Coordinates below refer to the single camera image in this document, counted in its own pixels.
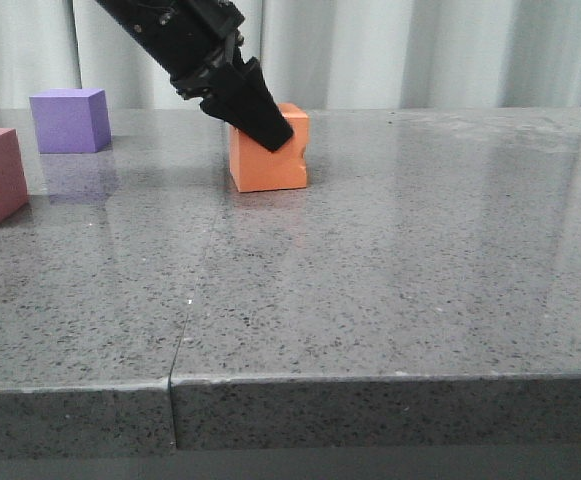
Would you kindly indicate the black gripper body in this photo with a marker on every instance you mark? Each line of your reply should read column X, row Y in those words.
column 195, row 42

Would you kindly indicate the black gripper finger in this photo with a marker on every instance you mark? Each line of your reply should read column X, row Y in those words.
column 238, row 95

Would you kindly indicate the orange foam cube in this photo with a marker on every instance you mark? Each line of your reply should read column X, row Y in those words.
column 255, row 169

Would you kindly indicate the grey-white curtain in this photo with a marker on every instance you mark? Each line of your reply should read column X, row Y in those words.
column 319, row 54

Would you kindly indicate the purple foam cube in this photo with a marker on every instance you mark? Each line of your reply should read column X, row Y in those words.
column 71, row 120

